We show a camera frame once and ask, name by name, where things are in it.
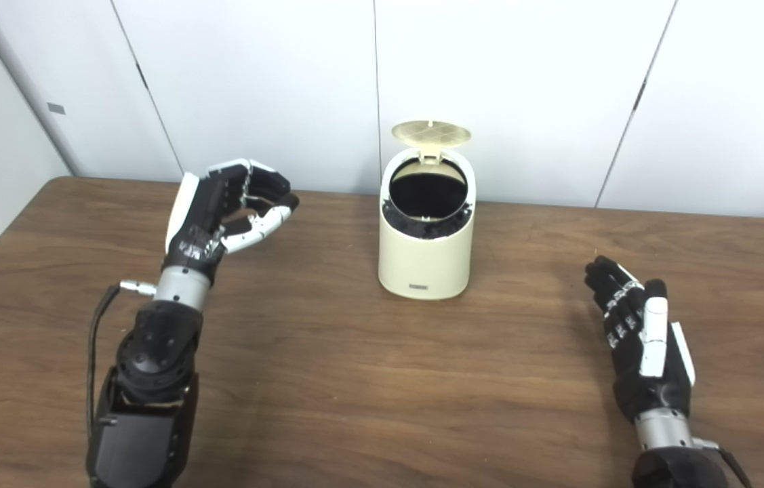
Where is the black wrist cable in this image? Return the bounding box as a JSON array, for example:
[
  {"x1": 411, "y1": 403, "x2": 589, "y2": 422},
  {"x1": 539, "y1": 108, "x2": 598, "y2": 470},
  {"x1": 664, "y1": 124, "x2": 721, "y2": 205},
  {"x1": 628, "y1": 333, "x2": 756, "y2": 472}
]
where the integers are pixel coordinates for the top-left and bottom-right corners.
[
  {"x1": 692, "y1": 439, "x2": 752, "y2": 488},
  {"x1": 85, "y1": 279, "x2": 157, "y2": 441}
]

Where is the round cream bin lid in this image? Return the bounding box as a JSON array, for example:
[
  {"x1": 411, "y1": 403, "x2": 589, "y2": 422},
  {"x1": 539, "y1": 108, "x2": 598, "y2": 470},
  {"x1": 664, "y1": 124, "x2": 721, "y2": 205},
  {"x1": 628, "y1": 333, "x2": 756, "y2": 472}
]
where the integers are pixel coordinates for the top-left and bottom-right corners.
[{"x1": 391, "y1": 120, "x2": 473, "y2": 163}]

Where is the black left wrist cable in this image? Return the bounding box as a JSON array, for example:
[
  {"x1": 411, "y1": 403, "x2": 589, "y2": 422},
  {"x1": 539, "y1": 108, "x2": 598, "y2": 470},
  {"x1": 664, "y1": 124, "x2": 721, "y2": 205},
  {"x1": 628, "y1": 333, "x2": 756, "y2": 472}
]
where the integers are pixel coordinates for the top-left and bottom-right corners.
[{"x1": 85, "y1": 279, "x2": 157, "y2": 441}]

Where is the cream-colored bin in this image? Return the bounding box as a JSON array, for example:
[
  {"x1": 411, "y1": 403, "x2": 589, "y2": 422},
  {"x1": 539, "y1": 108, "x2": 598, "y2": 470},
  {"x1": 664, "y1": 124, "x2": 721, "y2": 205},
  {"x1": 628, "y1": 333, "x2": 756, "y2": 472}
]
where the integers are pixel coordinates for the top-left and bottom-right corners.
[{"x1": 378, "y1": 148, "x2": 477, "y2": 300}]

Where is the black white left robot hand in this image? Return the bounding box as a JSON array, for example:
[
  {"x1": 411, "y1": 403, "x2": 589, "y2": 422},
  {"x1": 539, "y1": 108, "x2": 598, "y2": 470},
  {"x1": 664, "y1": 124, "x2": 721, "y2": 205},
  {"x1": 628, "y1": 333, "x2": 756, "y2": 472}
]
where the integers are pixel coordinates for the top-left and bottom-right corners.
[{"x1": 163, "y1": 159, "x2": 300, "y2": 282}]

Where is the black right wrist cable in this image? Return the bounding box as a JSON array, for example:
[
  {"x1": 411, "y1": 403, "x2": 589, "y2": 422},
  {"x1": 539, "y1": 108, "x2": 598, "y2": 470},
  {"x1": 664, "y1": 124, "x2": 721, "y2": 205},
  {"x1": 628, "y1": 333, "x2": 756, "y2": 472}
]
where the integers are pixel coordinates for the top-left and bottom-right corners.
[{"x1": 692, "y1": 439, "x2": 752, "y2": 488}]

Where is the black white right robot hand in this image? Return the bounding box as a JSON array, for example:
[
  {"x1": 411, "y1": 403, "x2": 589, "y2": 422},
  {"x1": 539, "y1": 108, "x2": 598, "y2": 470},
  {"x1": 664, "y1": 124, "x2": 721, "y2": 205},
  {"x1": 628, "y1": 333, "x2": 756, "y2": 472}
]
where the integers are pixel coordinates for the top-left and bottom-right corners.
[{"x1": 584, "y1": 256, "x2": 696, "y2": 422}]

